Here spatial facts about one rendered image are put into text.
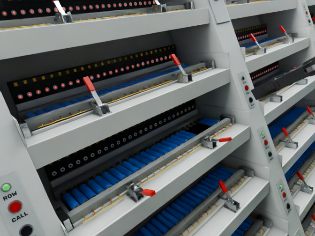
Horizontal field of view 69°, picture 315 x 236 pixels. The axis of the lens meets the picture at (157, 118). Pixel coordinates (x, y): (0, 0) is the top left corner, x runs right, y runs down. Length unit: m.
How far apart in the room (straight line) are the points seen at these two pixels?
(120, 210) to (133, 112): 0.21
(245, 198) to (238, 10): 0.64
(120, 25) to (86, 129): 0.25
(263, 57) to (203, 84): 0.36
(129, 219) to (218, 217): 0.30
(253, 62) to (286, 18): 0.57
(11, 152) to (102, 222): 0.21
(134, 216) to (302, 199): 0.77
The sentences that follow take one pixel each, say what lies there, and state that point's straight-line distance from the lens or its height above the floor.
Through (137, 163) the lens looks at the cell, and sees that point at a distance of 0.62.
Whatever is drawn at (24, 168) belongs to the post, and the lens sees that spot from 0.45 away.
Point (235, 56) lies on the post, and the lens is 0.83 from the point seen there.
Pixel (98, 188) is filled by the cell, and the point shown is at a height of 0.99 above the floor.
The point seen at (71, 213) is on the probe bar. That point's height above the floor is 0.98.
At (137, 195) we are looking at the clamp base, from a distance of 0.54.
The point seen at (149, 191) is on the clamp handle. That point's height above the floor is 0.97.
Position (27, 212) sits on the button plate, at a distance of 0.45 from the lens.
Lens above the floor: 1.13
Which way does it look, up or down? 5 degrees down
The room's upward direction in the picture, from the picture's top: 21 degrees counter-clockwise
